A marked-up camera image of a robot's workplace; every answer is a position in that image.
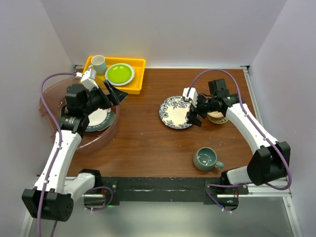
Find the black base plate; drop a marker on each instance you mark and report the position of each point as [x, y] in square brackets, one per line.
[158, 189]

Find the teal ceramic mug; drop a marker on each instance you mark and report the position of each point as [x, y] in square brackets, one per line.
[205, 159]

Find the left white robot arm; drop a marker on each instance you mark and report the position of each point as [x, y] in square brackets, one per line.
[50, 198]

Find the lime green plate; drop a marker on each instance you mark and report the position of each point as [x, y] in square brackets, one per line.
[120, 74]

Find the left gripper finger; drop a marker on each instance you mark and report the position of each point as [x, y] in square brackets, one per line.
[116, 96]
[109, 86]

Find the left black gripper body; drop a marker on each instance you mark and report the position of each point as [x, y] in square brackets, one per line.
[96, 99]

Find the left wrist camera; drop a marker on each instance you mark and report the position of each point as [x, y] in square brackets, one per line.
[88, 79]

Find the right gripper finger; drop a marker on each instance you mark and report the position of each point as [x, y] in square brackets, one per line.
[191, 117]
[197, 122]

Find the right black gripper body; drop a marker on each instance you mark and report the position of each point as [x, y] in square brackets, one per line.
[204, 105]

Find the cream patterned bowl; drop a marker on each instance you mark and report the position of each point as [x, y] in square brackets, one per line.
[217, 117]

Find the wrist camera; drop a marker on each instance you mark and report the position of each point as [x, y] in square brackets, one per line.
[88, 79]
[190, 94]

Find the pale green white mug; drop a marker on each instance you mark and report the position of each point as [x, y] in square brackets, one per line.
[98, 63]

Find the clear pink plastic bin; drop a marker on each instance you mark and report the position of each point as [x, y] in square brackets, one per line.
[54, 97]

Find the green rim lettered plate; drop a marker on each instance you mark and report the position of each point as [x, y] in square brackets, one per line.
[100, 120]

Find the dark floral plate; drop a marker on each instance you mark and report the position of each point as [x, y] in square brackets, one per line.
[173, 112]

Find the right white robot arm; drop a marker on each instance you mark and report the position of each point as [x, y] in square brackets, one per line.
[270, 159]

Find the yellow plastic tray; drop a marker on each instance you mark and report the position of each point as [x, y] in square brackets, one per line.
[135, 86]

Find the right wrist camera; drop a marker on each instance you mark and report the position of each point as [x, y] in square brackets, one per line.
[190, 94]

